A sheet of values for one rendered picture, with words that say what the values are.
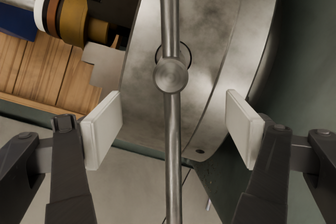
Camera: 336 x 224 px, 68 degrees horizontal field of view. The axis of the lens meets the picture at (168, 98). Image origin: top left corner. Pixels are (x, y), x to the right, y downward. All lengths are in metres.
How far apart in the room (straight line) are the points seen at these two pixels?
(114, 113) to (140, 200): 1.41
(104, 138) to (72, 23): 0.24
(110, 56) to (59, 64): 0.26
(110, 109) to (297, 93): 0.18
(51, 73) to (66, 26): 0.26
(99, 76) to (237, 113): 0.25
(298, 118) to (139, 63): 0.16
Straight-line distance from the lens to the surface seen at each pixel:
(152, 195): 1.57
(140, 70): 0.24
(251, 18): 0.25
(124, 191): 1.57
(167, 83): 0.15
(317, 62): 0.27
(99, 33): 0.38
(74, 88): 0.61
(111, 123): 0.18
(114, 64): 0.37
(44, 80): 0.63
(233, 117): 0.18
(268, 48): 0.30
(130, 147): 0.95
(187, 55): 0.24
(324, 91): 0.26
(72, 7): 0.38
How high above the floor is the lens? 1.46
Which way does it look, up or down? 87 degrees down
